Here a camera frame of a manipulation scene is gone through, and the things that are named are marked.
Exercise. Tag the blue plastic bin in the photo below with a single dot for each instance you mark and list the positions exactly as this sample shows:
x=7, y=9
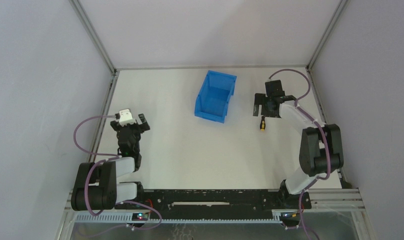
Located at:
x=214, y=96

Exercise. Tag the slotted grey cable duct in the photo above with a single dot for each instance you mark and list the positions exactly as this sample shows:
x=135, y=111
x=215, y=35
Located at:
x=183, y=217

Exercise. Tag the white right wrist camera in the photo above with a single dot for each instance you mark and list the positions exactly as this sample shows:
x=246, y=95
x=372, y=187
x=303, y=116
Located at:
x=274, y=88

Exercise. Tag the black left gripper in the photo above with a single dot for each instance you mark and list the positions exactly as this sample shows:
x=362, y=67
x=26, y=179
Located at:
x=128, y=127

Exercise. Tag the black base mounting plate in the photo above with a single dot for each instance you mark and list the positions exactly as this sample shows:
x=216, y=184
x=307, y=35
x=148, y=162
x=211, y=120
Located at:
x=195, y=201

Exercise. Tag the small green-lit circuit board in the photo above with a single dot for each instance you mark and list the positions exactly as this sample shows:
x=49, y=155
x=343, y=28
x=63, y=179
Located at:
x=140, y=216

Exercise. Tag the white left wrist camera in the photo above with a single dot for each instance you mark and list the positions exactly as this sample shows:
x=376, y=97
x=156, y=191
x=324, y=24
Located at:
x=126, y=117

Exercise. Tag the aluminium frame rail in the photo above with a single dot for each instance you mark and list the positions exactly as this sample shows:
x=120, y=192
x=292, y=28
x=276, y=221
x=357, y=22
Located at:
x=327, y=67
x=88, y=26

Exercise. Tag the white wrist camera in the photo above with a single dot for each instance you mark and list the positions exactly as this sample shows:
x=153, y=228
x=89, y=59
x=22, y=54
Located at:
x=126, y=117
x=274, y=88

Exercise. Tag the black yellow screwdriver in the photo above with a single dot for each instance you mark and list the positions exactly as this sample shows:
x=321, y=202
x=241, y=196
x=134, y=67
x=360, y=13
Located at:
x=262, y=123

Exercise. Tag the aluminium frame rail right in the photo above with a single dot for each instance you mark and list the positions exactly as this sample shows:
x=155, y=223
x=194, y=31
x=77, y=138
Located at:
x=327, y=67

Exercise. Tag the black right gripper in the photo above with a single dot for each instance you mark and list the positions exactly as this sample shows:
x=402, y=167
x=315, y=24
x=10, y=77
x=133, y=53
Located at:
x=266, y=105

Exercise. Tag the aluminium frame rail left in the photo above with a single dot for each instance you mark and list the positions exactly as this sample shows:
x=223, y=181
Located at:
x=88, y=26

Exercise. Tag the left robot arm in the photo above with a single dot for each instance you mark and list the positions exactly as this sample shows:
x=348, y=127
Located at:
x=96, y=186

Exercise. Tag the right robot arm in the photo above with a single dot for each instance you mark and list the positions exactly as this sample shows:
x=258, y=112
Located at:
x=320, y=151

